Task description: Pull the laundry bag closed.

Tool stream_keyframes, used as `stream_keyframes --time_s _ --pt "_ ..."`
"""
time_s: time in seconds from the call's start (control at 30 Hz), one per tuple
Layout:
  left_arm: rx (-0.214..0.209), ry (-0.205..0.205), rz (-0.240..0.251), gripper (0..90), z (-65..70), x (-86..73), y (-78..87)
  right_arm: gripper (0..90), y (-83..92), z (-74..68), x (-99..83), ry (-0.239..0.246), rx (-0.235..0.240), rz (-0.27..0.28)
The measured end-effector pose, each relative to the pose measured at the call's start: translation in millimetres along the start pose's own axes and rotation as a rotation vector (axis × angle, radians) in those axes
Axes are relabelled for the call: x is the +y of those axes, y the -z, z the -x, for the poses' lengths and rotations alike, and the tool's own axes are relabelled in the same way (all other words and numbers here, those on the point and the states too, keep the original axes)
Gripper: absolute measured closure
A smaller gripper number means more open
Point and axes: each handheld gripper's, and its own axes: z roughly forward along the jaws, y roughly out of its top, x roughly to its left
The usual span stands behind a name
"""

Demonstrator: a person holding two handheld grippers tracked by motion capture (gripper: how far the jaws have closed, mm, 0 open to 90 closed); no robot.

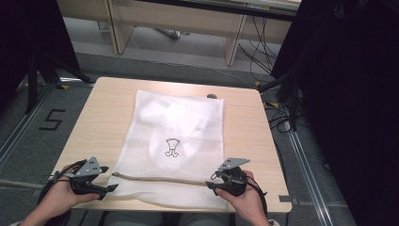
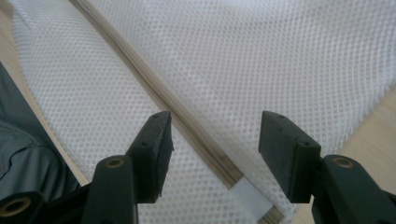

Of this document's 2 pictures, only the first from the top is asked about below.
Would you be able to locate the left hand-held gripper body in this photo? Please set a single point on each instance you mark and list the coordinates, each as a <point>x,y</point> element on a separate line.
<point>87,171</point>

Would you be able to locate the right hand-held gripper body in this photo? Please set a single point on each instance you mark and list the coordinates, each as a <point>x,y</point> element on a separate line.
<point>236,183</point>

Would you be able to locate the white mesh laundry bag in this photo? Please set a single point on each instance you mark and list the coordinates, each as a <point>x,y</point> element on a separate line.
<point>169,175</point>

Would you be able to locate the person's right hand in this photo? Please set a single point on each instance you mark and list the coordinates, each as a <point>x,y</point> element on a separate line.
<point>247,201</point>

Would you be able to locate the person's left hand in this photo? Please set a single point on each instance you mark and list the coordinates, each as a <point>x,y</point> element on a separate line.
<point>64,196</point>

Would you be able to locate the grey tape strip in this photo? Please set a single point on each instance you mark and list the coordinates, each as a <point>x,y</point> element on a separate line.
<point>285,198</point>

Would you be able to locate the white garment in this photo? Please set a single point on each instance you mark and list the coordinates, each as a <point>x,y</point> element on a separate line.
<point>178,122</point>

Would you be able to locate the dark round table grommet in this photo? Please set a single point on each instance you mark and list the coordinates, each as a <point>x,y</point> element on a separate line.
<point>212,96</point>

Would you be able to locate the black metal stand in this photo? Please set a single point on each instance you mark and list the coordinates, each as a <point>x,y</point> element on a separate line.
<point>32,84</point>
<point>293,100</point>

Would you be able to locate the black curtain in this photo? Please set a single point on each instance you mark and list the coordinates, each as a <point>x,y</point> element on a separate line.
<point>348,103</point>
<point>28,34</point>

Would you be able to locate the light wooden desk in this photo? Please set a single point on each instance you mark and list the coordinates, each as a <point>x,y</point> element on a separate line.
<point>175,19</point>

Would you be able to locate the metal floor rail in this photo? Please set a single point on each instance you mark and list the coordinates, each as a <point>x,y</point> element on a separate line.
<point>22,125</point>
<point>309,175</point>

